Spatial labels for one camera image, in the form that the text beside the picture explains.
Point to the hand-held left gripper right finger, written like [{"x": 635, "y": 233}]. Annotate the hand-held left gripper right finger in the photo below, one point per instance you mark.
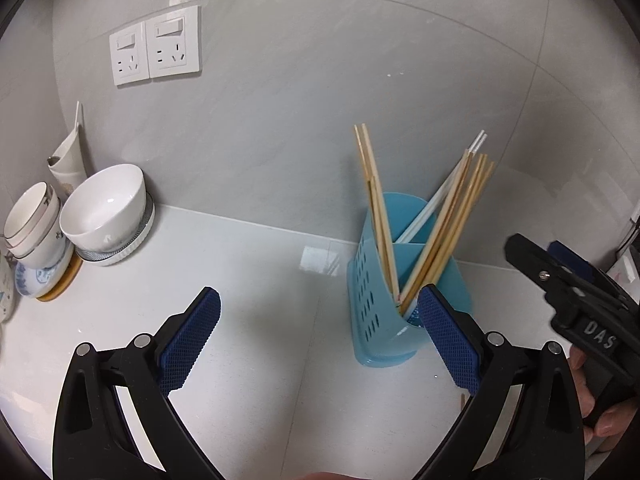
[{"x": 445, "y": 335}]

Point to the blue patterned plate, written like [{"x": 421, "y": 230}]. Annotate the blue patterned plate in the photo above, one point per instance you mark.
[{"x": 40, "y": 280}]

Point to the white wall socket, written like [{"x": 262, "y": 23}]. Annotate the white wall socket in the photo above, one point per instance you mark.
[
  {"x": 130, "y": 55},
  {"x": 175, "y": 42}
]

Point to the large white bowl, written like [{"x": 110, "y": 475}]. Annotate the large white bowl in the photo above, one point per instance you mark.
[{"x": 105, "y": 210}]

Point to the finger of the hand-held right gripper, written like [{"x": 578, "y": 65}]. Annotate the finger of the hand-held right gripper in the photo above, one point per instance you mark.
[
  {"x": 530, "y": 260},
  {"x": 572, "y": 260}
]

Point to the round wooden coaster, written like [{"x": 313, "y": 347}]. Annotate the round wooden coaster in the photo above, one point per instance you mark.
[{"x": 62, "y": 287}]

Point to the set of wooden chopsticks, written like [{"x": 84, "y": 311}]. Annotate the set of wooden chopsticks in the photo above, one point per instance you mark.
[{"x": 385, "y": 240}]

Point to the blue plastic chopstick holder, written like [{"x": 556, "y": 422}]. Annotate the blue plastic chopstick holder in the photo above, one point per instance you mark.
[{"x": 370, "y": 310}]

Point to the white printed plate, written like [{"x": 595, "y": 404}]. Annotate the white printed plate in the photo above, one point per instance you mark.
[{"x": 5, "y": 290}]

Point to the white pink flowered tissue pack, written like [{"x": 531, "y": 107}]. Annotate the white pink flowered tissue pack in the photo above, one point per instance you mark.
[{"x": 627, "y": 270}]

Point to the white wall pocket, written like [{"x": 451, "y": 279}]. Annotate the white wall pocket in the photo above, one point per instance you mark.
[{"x": 70, "y": 160}]

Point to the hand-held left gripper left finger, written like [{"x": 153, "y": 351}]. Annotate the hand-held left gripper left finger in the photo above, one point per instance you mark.
[{"x": 192, "y": 335}]

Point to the blue printed white bowl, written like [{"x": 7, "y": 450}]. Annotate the blue printed white bowl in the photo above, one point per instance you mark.
[{"x": 47, "y": 255}]

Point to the white ribbed dish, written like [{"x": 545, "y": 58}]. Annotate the white ribbed dish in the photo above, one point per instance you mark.
[{"x": 135, "y": 245}]

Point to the person's right hand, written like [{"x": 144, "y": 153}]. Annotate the person's right hand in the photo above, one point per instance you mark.
[{"x": 580, "y": 380}]

